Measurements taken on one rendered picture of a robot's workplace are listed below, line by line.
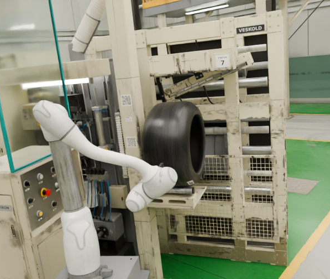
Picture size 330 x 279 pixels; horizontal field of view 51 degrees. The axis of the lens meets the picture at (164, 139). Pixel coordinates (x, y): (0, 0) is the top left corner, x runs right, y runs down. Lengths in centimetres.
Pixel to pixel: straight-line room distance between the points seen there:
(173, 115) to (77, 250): 97
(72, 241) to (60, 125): 52
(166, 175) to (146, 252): 121
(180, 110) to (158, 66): 48
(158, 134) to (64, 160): 62
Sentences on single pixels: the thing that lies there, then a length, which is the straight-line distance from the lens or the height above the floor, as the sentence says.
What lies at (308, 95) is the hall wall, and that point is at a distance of 1154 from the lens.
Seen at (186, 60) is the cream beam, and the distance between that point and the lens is 244.
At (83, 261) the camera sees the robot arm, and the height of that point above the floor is 90.
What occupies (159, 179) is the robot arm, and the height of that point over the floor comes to 122.
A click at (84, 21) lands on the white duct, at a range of 279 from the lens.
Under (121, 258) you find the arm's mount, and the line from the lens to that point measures 193.
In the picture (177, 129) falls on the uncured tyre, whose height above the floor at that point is 133.
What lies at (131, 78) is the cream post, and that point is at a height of 165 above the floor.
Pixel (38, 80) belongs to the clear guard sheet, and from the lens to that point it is 209.
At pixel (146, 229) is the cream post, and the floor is 56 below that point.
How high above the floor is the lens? 175
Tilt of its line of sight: 13 degrees down
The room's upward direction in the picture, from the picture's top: 6 degrees counter-clockwise
